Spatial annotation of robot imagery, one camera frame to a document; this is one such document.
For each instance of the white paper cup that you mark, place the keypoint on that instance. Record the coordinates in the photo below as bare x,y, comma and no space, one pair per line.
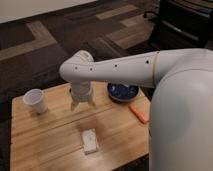
34,98

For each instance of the dark blue bowl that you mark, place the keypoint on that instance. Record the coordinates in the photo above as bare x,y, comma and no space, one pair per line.
122,92

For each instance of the white eraser block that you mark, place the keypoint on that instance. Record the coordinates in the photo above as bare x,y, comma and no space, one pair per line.
89,140

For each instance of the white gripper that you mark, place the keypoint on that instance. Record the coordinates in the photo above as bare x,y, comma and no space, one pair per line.
81,92

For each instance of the orange marker pen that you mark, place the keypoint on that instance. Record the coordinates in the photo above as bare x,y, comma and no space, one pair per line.
139,114

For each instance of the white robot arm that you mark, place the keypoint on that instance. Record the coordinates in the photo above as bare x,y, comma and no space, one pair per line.
181,110

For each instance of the black office chair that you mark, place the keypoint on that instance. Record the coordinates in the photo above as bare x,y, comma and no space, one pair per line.
182,24

